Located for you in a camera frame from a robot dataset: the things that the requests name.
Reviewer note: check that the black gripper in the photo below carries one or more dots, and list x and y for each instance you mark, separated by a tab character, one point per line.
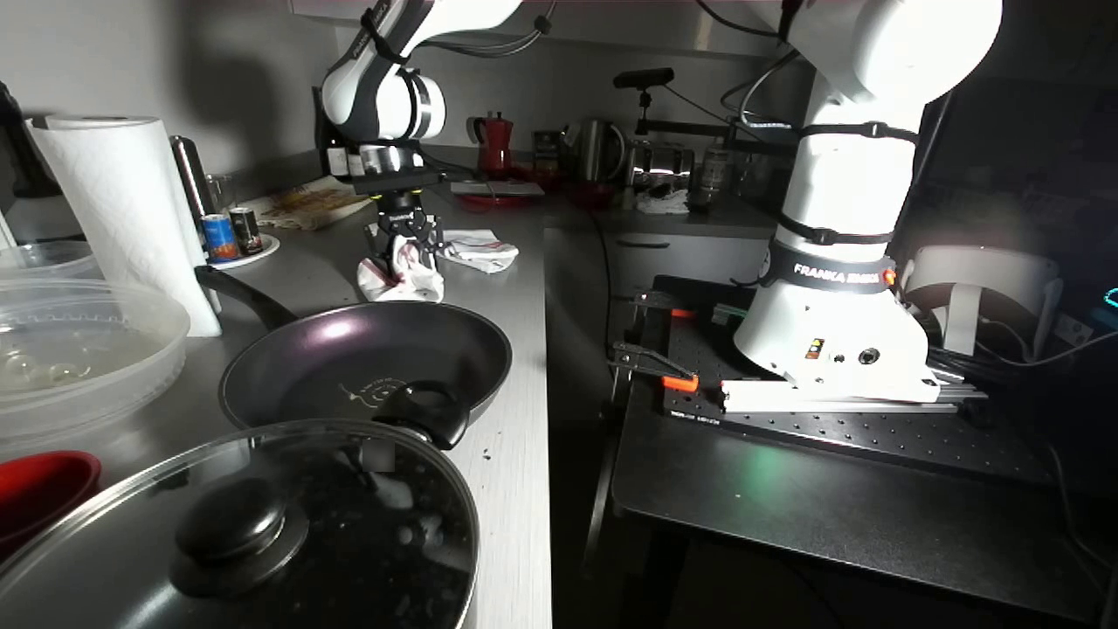
395	197

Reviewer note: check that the white red striped towel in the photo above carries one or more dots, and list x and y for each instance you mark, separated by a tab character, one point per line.
400	276

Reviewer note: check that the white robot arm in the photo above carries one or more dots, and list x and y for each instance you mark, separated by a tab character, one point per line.
824	324

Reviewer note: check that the dark purple frying pan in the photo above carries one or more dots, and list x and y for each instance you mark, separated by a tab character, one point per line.
429	368

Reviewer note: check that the white paper towel roll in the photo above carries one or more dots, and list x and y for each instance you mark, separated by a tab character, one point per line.
124	186

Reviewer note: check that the red moka pot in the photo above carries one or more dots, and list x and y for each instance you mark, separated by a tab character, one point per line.
495	145

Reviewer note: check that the white saucer with cans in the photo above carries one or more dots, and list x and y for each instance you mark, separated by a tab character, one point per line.
236	240

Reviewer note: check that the silver kettle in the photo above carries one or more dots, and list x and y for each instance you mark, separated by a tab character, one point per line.
598	150

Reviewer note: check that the glass pot lid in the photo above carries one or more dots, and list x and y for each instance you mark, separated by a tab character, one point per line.
302	524

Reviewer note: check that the clear plastic bowl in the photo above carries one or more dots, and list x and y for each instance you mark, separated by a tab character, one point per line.
83	354

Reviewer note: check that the red bowl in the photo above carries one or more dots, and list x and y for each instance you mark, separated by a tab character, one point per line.
41	490

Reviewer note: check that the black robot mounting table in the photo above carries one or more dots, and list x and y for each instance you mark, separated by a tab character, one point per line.
956	499

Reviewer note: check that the orange handled clamp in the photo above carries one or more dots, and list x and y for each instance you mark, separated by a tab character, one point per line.
654	363

